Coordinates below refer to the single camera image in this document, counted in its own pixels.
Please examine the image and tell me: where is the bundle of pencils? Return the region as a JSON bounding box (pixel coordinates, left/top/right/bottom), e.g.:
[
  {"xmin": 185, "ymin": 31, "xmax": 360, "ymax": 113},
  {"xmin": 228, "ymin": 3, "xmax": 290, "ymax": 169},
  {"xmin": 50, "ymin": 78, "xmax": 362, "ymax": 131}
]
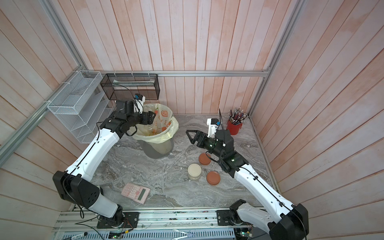
[{"xmin": 229, "ymin": 108, "xmax": 248, "ymax": 126}]

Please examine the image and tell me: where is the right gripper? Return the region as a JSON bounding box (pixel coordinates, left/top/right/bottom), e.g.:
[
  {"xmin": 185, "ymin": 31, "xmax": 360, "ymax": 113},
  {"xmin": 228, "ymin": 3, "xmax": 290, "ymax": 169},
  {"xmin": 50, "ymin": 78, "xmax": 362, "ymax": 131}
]
[{"xmin": 188, "ymin": 130, "xmax": 226, "ymax": 162}]

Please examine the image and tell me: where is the oatmeal jar with cream lid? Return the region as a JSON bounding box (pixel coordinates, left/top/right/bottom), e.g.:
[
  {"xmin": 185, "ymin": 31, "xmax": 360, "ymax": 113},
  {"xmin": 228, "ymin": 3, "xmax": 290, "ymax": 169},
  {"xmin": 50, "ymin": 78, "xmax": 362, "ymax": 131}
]
[{"xmin": 188, "ymin": 164, "xmax": 202, "ymax": 181}]

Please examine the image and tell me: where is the pink calculator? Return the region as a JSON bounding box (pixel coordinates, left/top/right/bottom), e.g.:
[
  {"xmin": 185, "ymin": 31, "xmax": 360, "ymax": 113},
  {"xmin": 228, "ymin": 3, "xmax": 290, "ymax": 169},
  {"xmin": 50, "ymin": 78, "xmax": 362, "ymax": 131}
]
[{"xmin": 121, "ymin": 183, "xmax": 150, "ymax": 204}]

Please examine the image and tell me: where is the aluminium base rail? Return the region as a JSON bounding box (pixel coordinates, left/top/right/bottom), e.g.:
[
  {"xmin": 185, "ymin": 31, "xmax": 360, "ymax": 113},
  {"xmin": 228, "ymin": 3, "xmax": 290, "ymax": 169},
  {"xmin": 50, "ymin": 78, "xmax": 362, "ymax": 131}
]
[{"xmin": 52, "ymin": 206, "xmax": 302, "ymax": 240}]

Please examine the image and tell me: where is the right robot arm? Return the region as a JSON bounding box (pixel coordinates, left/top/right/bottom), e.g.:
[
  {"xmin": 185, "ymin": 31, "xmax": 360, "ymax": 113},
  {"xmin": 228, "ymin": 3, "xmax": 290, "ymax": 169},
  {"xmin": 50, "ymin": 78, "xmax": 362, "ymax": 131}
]
[{"xmin": 186, "ymin": 130, "xmax": 309, "ymax": 240}]

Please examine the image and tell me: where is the red pencil cup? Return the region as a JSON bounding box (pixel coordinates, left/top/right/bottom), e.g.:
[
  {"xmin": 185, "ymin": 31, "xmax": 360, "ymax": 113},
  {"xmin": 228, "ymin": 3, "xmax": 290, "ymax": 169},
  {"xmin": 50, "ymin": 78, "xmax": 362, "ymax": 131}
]
[{"xmin": 227, "ymin": 121, "xmax": 243, "ymax": 136}]

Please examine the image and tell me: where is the grey trash bin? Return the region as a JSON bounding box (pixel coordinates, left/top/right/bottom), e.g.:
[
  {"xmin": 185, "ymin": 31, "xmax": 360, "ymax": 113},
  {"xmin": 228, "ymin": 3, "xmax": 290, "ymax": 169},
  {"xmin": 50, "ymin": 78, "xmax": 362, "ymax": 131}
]
[{"xmin": 138, "ymin": 139, "xmax": 174, "ymax": 159}]

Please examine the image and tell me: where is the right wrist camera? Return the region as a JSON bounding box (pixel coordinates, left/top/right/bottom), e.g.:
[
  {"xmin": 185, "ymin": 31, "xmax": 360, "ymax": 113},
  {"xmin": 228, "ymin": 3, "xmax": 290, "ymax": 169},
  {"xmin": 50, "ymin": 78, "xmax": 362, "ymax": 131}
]
[{"xmin": 207, "ymin": 118, "xmax": 221, "ymax": 138}]

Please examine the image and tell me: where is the horizontal aluminium frame bar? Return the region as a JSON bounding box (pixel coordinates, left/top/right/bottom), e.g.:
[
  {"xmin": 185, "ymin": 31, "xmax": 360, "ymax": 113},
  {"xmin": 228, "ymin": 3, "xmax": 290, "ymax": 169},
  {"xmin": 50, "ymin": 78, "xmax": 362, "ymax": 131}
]
[{"xmin": 83, "ymin": 70, "xmax": 269, "ymax": 77}]

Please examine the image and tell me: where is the black wire mesh basket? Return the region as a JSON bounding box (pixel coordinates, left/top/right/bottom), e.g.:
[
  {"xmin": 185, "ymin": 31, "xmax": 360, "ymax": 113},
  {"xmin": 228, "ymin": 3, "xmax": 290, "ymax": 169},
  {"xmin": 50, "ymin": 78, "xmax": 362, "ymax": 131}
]
[{"xmin": 101, "ymin": 73, "xmax": 160, "ymax": 101}]

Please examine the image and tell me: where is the brown jar lid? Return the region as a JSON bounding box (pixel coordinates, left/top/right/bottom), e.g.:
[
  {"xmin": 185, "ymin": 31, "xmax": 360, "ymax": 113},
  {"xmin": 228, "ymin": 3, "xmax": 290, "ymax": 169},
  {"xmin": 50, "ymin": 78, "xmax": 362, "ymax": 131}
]
[
  {"xmin": 199, "ymin": 153, "xmax": 212, "ymax": 166},
  {"xmin": 206, "ymin": 171, "xmax": 221, "ymax": 186}
]

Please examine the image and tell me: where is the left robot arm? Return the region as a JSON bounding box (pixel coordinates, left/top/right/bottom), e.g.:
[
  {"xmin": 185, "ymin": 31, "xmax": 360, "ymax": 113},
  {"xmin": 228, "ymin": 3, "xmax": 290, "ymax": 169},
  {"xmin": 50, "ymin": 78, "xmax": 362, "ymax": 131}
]
[{"xmin": 53, "ymin": 97, "xmax": 156, "ymax": 228}]

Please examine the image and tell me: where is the white wire mesh shelf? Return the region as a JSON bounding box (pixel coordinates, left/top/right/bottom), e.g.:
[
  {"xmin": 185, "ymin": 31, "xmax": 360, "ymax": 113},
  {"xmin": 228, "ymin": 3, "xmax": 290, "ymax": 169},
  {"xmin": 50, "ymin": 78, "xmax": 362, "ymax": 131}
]
[{"xmin": 48, "ymin": 71, "xmax": 115, "ymax": 144}]

